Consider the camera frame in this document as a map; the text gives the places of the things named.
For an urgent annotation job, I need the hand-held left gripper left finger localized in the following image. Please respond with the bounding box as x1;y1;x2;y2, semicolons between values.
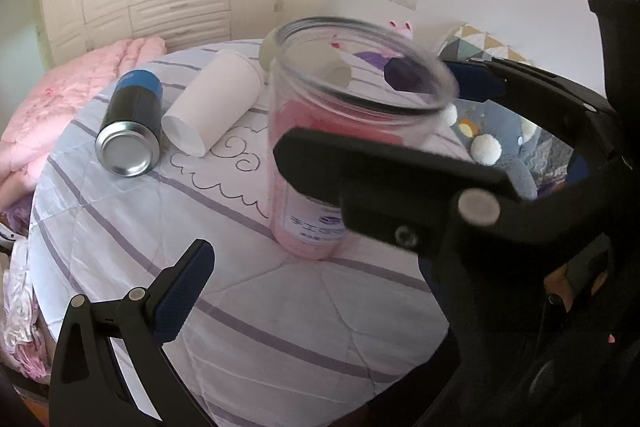
47;238;216;427

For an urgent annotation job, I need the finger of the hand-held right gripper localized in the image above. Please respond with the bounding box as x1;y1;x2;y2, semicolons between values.
272;129;553;254
444;58;618;150

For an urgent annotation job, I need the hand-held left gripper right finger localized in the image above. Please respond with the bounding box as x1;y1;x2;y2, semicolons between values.
419;248;467;360

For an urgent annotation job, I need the clear plastic jar pink filling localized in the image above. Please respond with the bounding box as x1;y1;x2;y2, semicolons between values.
267;17;461;262

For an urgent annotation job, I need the white paper cup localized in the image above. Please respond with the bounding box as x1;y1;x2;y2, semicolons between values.
161;49;266;156

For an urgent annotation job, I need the triangle pattern pillow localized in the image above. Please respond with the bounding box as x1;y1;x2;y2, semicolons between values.
440;23;533;68

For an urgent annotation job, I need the striped white bed cover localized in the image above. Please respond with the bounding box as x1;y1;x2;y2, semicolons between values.
27;39;501;427

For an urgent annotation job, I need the grey-blue plush toy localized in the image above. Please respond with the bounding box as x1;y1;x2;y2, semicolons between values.
440;99;576;202

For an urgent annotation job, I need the pink satin cloth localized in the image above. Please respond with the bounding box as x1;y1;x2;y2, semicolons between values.
0;237;51;380

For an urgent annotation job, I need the pale yellow round object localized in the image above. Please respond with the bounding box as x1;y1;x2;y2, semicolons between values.
259;29;281;70

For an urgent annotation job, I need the black spray can blue cap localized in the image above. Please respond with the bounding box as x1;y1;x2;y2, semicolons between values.
95;69;163;178

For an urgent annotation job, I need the pink quilt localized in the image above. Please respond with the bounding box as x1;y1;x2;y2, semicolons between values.
0;37;168;208

